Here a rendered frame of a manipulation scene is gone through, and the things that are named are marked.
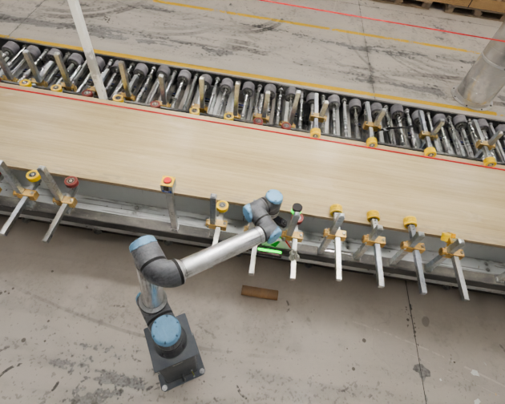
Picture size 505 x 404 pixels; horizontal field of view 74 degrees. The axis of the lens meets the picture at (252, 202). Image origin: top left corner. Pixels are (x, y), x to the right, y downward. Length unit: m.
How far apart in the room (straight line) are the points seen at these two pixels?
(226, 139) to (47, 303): 1.87
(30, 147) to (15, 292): 1.17
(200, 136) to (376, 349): 2.16
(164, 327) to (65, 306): 1.30
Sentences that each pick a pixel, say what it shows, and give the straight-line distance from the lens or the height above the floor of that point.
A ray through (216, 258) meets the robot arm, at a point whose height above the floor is 1.38.
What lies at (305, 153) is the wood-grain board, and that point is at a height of 0.90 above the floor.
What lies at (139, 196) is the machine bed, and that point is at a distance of 2.54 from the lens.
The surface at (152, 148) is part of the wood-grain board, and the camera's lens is 2.57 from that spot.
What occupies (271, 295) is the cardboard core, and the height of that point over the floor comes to 0.07.
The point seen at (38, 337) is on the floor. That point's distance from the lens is 3.08.
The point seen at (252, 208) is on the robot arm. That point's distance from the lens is 1.68.
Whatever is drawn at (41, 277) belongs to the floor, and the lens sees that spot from 3.26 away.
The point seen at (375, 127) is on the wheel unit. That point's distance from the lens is 2.97.
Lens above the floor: 2.73
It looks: 54 degrees down
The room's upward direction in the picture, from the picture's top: 10 degrees clockwise
